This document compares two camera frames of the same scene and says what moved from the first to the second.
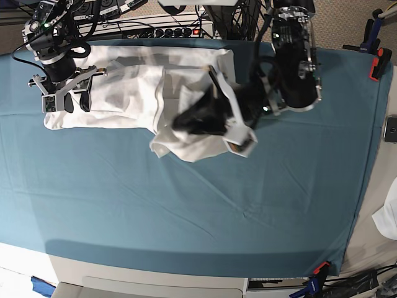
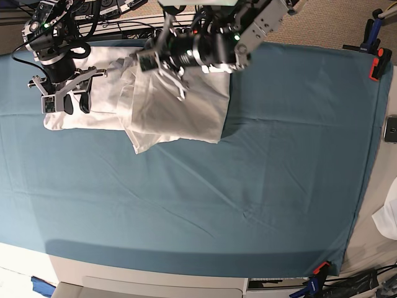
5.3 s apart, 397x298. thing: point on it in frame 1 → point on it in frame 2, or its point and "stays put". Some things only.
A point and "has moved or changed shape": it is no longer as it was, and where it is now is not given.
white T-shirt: x=142 y=88 has moved or changed shape
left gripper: x=82 y=84 stays put
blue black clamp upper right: x=371 y=43 stays put
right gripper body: x=239 y=137 → x=172 y=76
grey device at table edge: x=390 y=133 stays put
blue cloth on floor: x=43 y=287 stays put
